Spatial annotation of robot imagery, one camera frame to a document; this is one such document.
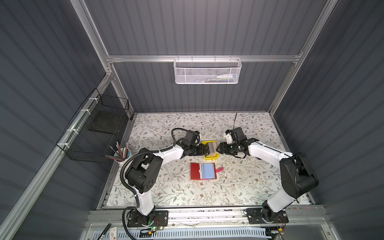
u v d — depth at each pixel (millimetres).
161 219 723
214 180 867
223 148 809
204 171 889
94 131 740
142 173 490
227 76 908
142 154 504
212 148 947
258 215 725
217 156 932
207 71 1119
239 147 682
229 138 814
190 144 748
